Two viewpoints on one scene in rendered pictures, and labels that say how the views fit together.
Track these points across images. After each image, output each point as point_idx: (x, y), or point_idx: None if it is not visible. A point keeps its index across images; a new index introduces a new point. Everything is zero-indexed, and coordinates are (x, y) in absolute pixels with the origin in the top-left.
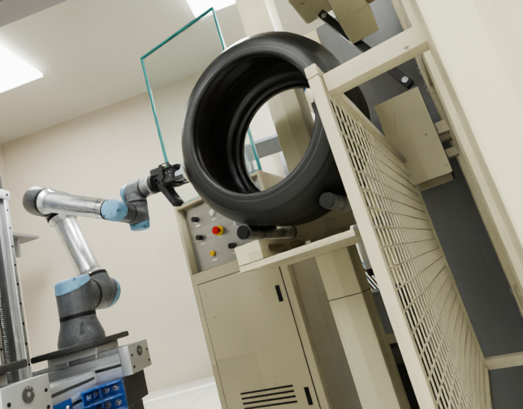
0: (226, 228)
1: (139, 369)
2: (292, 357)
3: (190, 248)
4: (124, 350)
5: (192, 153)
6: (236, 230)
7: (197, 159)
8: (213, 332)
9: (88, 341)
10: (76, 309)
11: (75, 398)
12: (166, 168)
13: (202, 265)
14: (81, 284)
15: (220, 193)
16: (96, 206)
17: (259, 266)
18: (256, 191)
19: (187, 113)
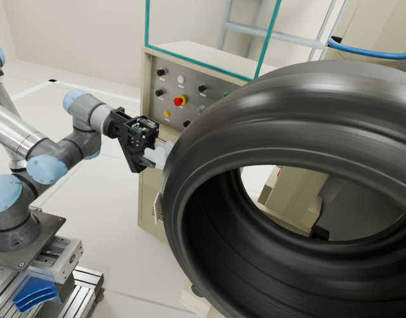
0: (189, 105)
1: (70, 272)
2: None
3: (147, 94)
4: (56, 272)
5: (177, 214)
6: (197, 113)
7: (181, 225)
8: (146, 168)
9: (18, 268)
10: (5, 226)
11: (6, 310)
12: (135, 138)
13: (154, 115)
14: (9, 206)
15: (192, 274)
16: (19, 151)
17: (198, 315)
18: (235, 186)
19: (197, 158)
